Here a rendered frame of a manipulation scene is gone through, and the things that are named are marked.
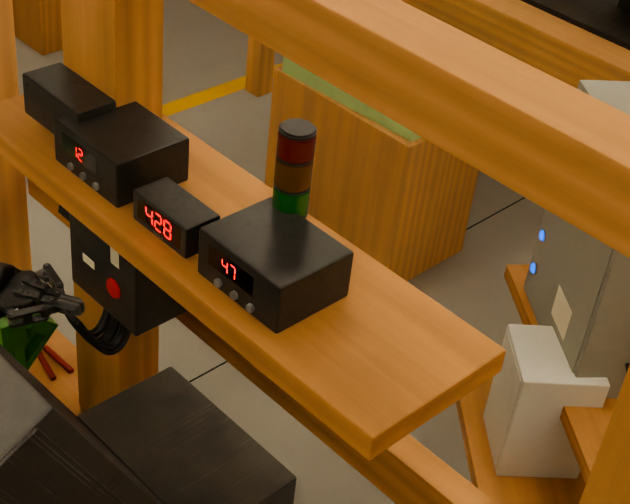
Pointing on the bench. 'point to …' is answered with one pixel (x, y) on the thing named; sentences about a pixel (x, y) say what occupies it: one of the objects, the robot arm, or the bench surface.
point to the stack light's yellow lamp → (292, 178)
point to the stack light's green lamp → (298, 204)
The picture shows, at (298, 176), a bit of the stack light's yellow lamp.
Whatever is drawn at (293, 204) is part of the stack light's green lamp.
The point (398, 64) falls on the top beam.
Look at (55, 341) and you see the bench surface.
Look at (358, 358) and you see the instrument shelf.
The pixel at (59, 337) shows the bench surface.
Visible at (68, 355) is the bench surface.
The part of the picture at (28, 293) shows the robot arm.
